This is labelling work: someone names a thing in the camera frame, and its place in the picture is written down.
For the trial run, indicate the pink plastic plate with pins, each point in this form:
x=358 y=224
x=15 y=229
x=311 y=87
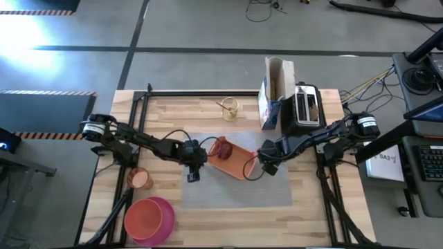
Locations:
x=169 y=221

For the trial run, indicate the clear glass with stick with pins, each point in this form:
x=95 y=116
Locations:
x=230 y=115

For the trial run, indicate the toast slice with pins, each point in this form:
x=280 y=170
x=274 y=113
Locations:
x=314 y=112

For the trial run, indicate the wooden stick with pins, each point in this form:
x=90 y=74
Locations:
x=223 y=106

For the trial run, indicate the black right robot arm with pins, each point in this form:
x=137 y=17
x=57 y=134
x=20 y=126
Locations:
x=322 y=135

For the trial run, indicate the blue cereal box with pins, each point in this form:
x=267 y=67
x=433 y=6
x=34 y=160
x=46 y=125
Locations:
x=271 y=114

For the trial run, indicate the orange drinking tumbler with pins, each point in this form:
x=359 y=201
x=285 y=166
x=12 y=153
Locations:
x=139 y=179

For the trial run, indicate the dark flat screen panel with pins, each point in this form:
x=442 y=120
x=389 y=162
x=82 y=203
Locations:
x=429 y=112

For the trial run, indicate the dark red apple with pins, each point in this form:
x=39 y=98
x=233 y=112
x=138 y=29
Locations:
x=225 y=151

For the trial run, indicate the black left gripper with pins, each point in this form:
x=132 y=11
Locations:
x=192 y=152

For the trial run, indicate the black diagonal stand bar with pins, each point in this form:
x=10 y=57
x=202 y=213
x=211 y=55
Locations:
x=384 y=143

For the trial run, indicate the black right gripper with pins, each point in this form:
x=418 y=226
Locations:
x=273 y=150

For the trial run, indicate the white paper sheet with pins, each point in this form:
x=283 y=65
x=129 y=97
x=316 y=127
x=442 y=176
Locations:
x=384 y=166

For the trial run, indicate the black caster wheel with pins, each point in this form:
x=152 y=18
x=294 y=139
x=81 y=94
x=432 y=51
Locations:
x=403 y=211

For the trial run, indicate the black computer keyboard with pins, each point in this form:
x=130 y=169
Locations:
x=432 y=162

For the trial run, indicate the orange plastic bowl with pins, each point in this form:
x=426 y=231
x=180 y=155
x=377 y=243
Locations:
x=142 y=219

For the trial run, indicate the black aluminium table frame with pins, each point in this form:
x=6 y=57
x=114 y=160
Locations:
x=207 y=93

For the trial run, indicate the black device with blue light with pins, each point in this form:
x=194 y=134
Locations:
x=8 y=141

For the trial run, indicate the grey woven placemat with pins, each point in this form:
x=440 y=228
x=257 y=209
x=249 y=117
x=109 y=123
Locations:
x=235 y=193

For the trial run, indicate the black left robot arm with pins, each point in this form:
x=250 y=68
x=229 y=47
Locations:
x=145 y=141

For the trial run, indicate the black toaster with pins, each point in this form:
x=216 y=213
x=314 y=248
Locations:
x=294 y=124

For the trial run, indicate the orange plastic tray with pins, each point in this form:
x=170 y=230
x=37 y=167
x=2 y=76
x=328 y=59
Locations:
x=235 y=162

